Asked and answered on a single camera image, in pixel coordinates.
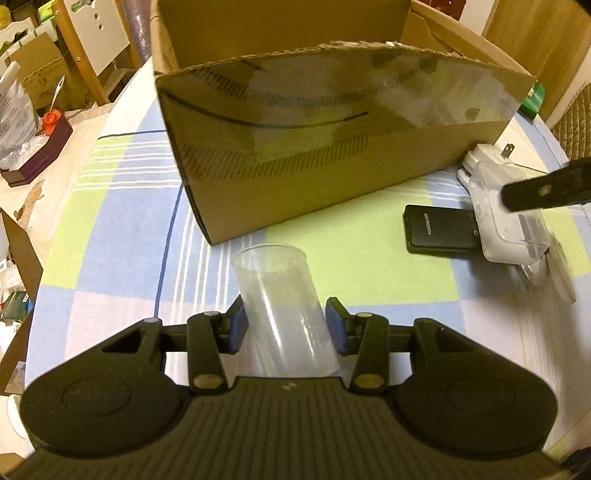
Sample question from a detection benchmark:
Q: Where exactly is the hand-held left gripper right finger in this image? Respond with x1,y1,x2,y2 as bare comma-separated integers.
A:
325,297,483,396

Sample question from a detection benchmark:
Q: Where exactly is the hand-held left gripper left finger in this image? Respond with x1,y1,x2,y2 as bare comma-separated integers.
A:
99,295,250,396

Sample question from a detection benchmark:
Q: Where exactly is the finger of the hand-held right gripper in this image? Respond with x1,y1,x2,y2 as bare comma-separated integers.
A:
501,156,591,214

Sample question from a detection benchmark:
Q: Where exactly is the clear plastic container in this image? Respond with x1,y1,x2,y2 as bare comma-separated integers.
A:
472,161,551,266

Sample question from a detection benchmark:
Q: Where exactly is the clear plastic cup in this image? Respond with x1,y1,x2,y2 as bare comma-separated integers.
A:
231,243,341,377

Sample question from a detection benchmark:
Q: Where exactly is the brown cardboard box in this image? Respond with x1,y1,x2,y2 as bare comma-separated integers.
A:
151,0,537,245

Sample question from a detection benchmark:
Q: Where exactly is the wicker chair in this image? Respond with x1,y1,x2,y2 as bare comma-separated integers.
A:
550,83,591,160

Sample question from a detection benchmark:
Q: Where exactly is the green object behind box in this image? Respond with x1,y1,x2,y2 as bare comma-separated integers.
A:
521,79,548,119

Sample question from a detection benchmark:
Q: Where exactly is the black power bank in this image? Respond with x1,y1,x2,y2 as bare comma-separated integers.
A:
404,205,486,261

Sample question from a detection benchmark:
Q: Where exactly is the checkered tablecloth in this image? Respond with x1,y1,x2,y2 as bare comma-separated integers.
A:
28,106,591,462

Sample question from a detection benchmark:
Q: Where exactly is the dark purple tray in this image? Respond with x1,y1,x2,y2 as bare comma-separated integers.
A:
0,114,74,186

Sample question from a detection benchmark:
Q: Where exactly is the clear plastic bag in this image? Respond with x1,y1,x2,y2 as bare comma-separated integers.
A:
0,62,42,169

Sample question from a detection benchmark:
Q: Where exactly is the white wooden chair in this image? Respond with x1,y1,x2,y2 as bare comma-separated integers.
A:
54,0,144,106

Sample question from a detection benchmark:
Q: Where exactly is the small cardboard box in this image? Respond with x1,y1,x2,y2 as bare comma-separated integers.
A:
4,33,75,112

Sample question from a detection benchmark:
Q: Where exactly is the white wall charger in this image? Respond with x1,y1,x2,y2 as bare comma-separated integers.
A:
456,143,527,192

